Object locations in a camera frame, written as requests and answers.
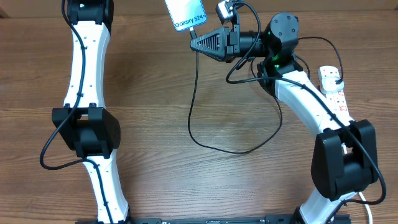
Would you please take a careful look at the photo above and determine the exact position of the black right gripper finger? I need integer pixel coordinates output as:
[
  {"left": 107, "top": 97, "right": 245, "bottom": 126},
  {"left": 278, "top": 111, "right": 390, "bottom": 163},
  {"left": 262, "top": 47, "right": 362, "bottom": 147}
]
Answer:
[
  {"left": 190, "top": 27, "right": 230, "bottom": 51},
  {"left": 190, "top": 44, "right": 227, "bottom": 62}
]

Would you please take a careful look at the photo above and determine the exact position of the blue screen smartphone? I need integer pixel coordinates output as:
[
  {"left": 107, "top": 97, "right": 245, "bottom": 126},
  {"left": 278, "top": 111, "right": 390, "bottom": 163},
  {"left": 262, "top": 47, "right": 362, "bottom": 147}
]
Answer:
[{"left": 165, "top": 0, "right": 207, "bottom": 32}]

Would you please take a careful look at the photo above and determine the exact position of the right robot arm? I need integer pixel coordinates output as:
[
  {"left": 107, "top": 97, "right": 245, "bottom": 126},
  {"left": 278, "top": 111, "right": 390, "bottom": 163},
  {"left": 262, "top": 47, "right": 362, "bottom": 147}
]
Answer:
[{"left": 190, "top": 12, "right": 384, "bottom": 223}]

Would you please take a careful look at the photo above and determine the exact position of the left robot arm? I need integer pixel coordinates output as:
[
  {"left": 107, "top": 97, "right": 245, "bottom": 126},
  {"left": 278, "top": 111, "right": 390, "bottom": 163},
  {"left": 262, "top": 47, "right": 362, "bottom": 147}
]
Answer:
[{"left": 52, "top": 1, "right": 130, "bottom": 223}]

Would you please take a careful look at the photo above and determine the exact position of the white charger plug adapter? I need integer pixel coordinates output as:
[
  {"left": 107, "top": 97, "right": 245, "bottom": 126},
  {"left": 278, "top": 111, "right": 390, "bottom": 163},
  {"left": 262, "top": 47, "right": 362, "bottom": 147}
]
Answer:
[{"left": 320, "top": 77, "right": 345, "bottom": 95}]

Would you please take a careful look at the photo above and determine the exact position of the white power strip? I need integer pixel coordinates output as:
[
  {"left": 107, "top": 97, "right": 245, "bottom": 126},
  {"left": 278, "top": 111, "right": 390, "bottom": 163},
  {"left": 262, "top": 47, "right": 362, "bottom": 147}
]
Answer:
[{"left": 318, "top": 65, "right": 353, "bottom": 124}]

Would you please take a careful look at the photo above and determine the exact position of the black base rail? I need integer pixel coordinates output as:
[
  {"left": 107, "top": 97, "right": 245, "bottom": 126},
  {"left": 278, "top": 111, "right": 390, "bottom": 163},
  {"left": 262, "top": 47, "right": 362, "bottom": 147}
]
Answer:
[{"left": 74, "top": 214, "right": 352, "bottom": 224}]

